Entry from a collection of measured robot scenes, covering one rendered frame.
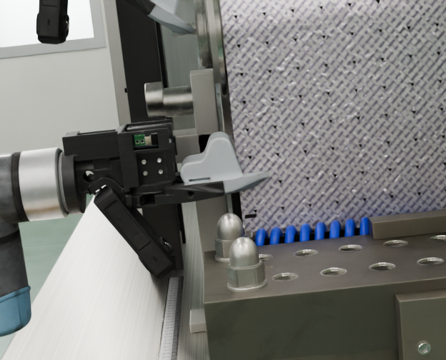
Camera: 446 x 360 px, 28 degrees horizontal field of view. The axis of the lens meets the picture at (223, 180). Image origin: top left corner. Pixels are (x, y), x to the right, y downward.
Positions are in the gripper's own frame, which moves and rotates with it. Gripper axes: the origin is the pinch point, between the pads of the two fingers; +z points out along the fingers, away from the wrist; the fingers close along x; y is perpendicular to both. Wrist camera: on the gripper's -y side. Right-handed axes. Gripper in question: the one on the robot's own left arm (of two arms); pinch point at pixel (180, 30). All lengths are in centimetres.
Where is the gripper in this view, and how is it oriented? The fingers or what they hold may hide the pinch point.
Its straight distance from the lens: 101.8
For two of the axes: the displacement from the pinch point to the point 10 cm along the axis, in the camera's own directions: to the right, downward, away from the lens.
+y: 5.5, -8.2, -1.6
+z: 8.3, 5.4, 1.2
